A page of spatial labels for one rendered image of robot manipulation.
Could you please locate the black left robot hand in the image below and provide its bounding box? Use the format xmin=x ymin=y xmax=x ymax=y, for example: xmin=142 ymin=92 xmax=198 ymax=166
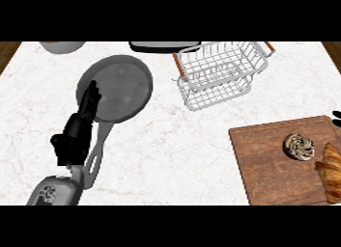
xmin=49 ymin=79 xmax=103 ymax=168

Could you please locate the chocolate swirl cupcake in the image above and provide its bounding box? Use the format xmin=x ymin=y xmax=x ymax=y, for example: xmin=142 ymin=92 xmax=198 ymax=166
xmin=282 ymin=132 xmax=316 ymax=161

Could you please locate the brown wooden cutting board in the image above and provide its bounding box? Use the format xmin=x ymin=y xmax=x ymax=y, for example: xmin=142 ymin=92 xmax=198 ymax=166
xmin=227 ymin=115 xmax=341 ymax=206

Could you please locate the grey frying pan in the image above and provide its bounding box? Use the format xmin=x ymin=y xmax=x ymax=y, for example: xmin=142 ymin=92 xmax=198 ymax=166
xmin=74 ymin=54 xmax=155 ymax=190

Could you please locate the golden croissant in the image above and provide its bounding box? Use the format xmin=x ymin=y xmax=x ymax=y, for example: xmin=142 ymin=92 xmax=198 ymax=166
xmin=314 ymin=142 xmax=341 ymax=205

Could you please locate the grey bowl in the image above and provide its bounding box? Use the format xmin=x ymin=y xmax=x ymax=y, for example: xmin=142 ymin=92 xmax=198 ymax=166
xmin=37 ymin=41 xmax=87 ymax=55

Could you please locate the black and grey appliance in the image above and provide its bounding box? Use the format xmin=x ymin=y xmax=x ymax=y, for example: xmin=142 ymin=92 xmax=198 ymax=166
xmin=127 ymin=41 xmax=202 ymax=54

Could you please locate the white tiered wire basket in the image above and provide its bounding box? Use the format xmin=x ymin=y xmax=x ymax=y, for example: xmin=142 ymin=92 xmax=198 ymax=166
xmin=171 ymin=41 xmax=277 ymax=112

